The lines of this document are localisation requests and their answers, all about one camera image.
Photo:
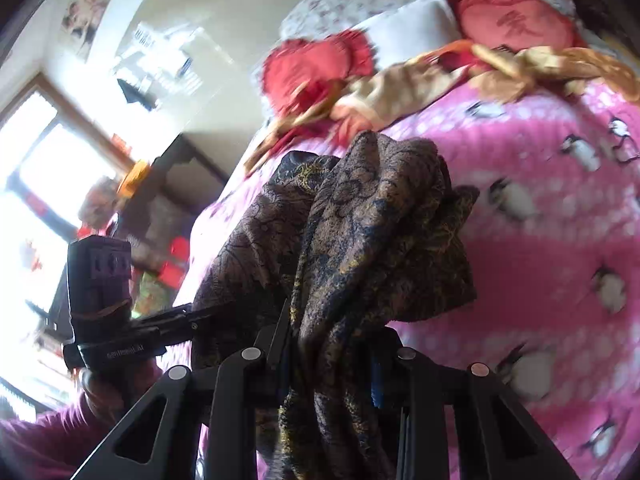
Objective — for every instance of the orange object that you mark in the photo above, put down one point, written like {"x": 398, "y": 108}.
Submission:
{"x": 132, "y": 177}

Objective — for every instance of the wall poster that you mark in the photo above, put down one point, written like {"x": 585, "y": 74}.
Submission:
{"x": 85, "y": 15}

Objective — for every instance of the pink penguin print blanket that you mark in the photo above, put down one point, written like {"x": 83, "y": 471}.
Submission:
{"x": 550, "y": 220}

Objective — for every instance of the red heart pillow with character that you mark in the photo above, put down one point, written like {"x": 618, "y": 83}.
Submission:
{"x": 515, "y": 22}

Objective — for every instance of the white wall hanging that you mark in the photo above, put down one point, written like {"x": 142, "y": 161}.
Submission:
{"x": 165, "y": 60}

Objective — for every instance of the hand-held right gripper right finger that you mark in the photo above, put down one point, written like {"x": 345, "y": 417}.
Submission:
{"x": 376, "y": 394}

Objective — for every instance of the dark wooden desk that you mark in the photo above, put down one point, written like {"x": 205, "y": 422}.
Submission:
{"x": 175, "y": 170}

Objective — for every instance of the person's left hand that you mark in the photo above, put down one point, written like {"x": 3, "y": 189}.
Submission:
{"x": 105, "y": 392}

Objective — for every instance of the gold satin quilt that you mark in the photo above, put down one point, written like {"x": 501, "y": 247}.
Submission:
{"x": 400, "y": 82}

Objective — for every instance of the brown patterned garment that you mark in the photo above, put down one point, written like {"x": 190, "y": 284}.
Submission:
{"x": 360, "y": 220}

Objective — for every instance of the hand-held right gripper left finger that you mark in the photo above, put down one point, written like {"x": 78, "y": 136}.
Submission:
{"x": 270, "y": 347}

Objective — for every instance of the dark cabinet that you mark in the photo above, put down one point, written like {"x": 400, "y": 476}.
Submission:
{"x": 595, "y": 15}

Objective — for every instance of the plain red heart pillow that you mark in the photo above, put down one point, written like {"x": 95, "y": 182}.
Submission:
{"x": 310, "y": 67}

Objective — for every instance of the red box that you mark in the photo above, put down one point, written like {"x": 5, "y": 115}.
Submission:
{"x": 175, "y": 260}

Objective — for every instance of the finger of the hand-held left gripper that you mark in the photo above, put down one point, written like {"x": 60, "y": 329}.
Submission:
{"x": 180, "y": 320}

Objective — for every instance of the white pillow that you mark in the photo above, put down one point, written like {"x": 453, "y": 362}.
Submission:
{"x": 410, "y": 30}

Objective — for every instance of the person's left forearm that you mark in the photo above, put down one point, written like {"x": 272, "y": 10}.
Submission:
{"x": 40, "y": 440}

